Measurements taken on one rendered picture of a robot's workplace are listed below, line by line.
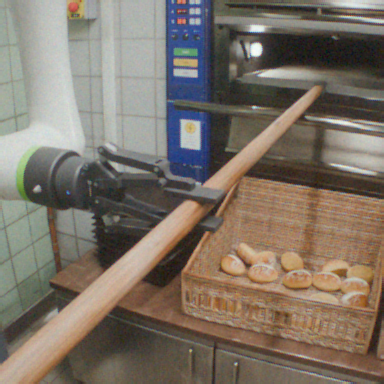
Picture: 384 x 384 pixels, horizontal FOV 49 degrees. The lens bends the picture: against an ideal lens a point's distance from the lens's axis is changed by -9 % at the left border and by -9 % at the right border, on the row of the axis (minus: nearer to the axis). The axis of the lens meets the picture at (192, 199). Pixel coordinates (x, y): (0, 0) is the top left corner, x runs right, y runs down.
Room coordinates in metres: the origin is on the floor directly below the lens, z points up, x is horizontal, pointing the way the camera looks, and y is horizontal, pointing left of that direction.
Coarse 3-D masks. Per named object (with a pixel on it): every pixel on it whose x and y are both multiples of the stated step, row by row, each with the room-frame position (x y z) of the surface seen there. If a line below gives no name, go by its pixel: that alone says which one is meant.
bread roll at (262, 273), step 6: (258, 264) 1.26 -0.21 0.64; (264, 264) 1.26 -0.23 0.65; (252, 270) 1.25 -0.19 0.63; (258, 270) 1.24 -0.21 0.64; (264, 270) 1.23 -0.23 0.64; (270, 270) 1.23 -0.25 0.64; (252, 276) 1.23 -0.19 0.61; (258, 276) 1.23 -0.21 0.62; (264, 276) 1.22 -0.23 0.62; (270, 276) 1.22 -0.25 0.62; (276, 276) 1.23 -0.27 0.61; (258, 282) 1.23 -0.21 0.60; (264, 282) 1.22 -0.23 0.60
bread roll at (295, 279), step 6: (294, 270) 1.22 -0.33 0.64; (300, 270) 1.21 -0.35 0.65; (288, 276) 1.20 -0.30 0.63; (294, 276) 1.19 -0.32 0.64; (300, 276) 1.19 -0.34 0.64; (306, 276) 1.19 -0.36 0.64; (288, 282) 1.19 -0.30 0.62; (294, 282) 1.18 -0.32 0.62; (300, 282) 1.18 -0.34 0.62; (306, 282) 1.18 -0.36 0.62; (294, 288) 1.18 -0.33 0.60
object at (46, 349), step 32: (256, 160) 0.71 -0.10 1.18; (160, 224) 0.46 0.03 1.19; (192, 224) 0.48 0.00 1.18; (128, 256) 0.39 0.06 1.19; (160, 256) 0.41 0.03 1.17; (96, 288) 0.33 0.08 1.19; (128, 288) 0.35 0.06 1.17; (64, 320) 0.28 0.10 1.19; (96, 320) 0.30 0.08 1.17; (32, 352) 0.24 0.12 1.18; (64, 352) 0.26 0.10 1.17
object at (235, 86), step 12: (240, 84) 1.54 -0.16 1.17; (252, 84) 1.53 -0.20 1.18; (276, 96) 1.49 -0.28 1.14; (288, 96) 1.47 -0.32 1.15; (300, 96) 1.45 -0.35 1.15; (324, 96) 1.42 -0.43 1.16; (336, 96) 1.40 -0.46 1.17; (348, 96) 1.39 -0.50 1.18; (360, 96) 1.37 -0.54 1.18; (360, 108) 1.37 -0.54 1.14; (372, 108) 1.35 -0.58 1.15
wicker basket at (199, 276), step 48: (240, 192) 1.49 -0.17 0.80; (288, 192) 1.42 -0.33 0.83; (336, 192) 1.36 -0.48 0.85; (240, 240) 1.44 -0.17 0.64; (288, 240) 1.38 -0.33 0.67; (336, 240) 1.31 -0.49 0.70; (192, 288) 1.07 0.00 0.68; (240, 288) 1.01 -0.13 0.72; (288, 288) 1.19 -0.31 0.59; (288, 336) 0.95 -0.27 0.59; (336, 336) 0.90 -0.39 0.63
